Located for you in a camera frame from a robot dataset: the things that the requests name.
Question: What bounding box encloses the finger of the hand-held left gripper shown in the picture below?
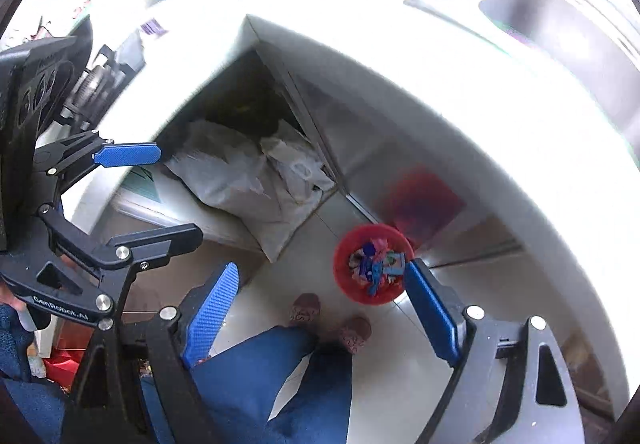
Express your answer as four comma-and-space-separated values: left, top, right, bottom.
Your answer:
32, 129, 162, 191
37, 204, 204, 306

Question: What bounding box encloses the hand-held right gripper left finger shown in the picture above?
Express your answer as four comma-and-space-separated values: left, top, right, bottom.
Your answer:
60, 261, 240, 444

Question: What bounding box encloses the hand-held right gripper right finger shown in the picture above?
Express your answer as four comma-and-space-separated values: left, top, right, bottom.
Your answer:
404, 258, 586, 444

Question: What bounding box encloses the red trash bin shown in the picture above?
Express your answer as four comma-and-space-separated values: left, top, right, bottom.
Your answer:
332, 224, 416, 307

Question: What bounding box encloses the person's left hand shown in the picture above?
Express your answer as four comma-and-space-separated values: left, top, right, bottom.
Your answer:
0, 275, 32, 321

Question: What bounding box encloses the black gas stove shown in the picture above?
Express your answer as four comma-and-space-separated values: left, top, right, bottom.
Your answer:
60, 29, 146, 125

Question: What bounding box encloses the person's right slipper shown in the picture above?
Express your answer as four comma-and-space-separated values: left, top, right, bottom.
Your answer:
339, 315, 372, 355

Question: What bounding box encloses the person's slipper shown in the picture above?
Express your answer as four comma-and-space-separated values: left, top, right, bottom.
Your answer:
339, 315, 372, 355
289, 293, 322, 327

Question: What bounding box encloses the grey sack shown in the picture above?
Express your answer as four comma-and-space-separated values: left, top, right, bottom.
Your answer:
165, 119, 336, 262

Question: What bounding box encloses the person's left slipper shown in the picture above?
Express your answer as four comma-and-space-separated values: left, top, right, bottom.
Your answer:
289, 293, 322, 327

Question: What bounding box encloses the dark wok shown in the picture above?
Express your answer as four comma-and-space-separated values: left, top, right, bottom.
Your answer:
65, 14, 96, 72

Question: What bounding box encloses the person's right leg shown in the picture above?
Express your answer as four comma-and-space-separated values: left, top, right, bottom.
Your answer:
267, 344, 353, 444

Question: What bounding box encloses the steel cabinet door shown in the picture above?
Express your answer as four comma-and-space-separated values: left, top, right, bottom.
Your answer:
280, 69, 526, 270

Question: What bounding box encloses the stainless steel sink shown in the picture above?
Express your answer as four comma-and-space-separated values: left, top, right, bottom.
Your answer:
477, 0, 640, 145

